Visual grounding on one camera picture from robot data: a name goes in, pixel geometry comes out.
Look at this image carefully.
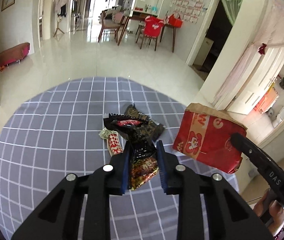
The white panel door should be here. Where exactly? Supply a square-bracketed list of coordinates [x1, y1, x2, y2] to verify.
[225, 46, 284, 116]

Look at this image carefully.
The red paper bag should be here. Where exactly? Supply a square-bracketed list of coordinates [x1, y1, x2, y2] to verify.
[172, 102, 247, 174]

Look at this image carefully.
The red white patterned wrapper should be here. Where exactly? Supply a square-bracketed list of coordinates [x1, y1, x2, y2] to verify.
[106, 131, 124, 157]

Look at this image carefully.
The white appliance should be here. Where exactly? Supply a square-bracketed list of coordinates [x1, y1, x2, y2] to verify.
[199, 37, 214, 67]

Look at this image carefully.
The person's right hand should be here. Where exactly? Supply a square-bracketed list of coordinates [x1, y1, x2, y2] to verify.
[253, 192, 284, 234]

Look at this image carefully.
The grey sofa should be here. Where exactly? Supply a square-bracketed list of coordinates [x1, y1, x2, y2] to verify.
[106, 5, 123, 21]

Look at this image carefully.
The coat rack with clothes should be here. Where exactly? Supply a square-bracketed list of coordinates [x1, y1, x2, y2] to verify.
[53, 0, 69, 38]

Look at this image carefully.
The pink floral door curtain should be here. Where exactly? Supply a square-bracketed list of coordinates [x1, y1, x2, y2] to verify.
[210, 0, 284, 111]

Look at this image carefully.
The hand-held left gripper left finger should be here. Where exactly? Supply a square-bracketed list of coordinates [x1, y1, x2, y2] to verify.
[11, 141, 131, 240]

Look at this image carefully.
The red bench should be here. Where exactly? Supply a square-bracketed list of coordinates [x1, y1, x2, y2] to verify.
[0, 42, 31, 72]

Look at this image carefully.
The red gift bag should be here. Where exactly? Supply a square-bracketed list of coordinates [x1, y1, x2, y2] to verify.
[165, 13, 183, 29]

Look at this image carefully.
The wall of paper certificates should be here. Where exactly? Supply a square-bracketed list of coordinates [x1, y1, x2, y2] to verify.
[169, 0, 208, 24]

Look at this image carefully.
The wooden chair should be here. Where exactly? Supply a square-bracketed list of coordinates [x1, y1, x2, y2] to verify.
[97, 9, 123, 44]
[135, 16, 167, 52]

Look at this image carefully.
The wooden dining table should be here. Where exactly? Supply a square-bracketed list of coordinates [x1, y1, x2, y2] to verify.
[118, 13, 178, 53]

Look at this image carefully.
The black red-label snack wrapper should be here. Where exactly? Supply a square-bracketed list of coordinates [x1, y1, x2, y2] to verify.
[103, 113, 159, 191]

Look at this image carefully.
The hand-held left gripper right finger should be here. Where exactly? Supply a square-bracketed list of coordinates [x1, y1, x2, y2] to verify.
[156, 140, 280, 240]

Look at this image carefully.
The orange plastic stool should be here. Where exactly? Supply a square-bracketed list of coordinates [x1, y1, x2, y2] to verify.
[253, 90, 279, 113]

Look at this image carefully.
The grey checked tablecloth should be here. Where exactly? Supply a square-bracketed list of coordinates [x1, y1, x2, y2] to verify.
[0, 76, 240, 240]

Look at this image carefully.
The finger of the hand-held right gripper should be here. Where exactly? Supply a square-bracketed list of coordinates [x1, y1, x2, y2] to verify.
[229, 133, 284, 207]

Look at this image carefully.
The brown door mat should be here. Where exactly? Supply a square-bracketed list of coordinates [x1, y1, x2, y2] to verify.
[191, 65, 209, 81]

